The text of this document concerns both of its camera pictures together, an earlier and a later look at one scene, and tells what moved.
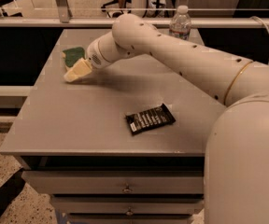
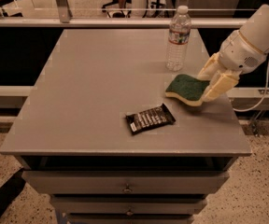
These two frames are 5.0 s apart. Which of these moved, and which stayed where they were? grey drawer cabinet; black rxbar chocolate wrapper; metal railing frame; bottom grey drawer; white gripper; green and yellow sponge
Moved: green and yellow sponge; white gripper
Stayed: metal railing frame; bottom grey drawer; grey drawer cabinet; black rxbar chocolate wrapper
